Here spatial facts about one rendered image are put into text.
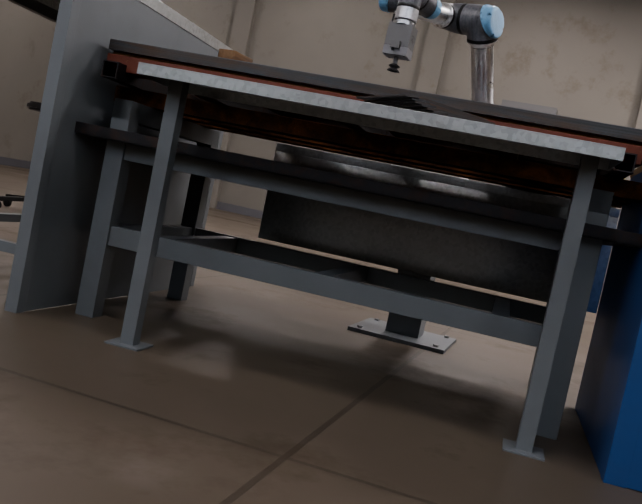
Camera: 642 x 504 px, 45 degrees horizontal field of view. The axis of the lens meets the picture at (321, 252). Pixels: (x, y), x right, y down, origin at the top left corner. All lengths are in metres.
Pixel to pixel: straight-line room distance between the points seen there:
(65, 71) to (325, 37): 9.84
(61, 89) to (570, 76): 9.60
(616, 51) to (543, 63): 0.95
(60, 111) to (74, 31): 0.23
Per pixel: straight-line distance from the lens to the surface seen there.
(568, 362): 2.20
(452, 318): 2.19
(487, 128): 1.86
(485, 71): 3.17
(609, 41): 11.57
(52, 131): 2.39
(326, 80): 2.26
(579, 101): 11.39
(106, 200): 2.48
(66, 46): 2.40
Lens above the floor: 0.51
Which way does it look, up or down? 4 degrees down
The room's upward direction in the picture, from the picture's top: 12 degrees clockwise
